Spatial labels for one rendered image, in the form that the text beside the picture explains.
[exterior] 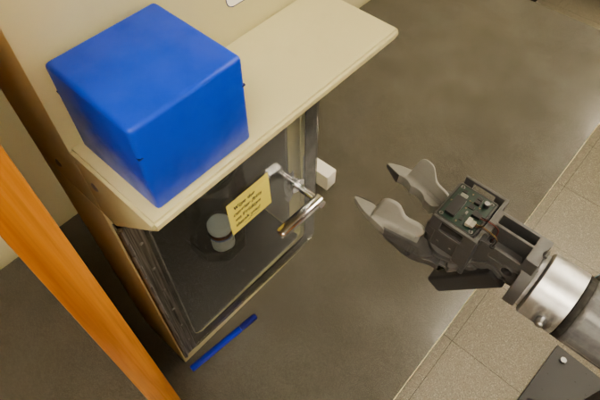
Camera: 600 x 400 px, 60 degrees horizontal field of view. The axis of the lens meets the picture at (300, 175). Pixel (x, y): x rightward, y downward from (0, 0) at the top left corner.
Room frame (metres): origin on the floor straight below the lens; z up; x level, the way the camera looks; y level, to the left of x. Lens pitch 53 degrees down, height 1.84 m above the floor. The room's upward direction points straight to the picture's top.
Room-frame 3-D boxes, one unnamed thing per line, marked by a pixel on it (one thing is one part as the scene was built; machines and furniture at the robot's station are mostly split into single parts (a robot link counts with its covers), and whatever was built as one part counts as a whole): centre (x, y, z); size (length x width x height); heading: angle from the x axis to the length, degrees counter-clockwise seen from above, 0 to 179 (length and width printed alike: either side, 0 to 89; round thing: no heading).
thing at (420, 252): (0.30, -0.14, 1.31); 0.09 x 0.05 x 0.02; 63
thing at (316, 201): (0.42, 0.01, 1.20); 0.10 x 0.05 x 0.03; 137
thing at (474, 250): (0.29, -0.20, 1.34); 0.12 x 0.08 x 0.09; 48
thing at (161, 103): (0.29, 0.11, 1.56); 0.10 x 0.10 x 0.09; 48
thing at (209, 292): (0.39, 0.08, 1.19); 0.30 x 0.01 x 0.40; 137
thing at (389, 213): (0.33, -0.10, 1.33); 0.09 x 0.03 x 0.06; 63
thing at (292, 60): (0.36, 0.05, 1.46); 0.32 x 0.12 x 0.10; 138
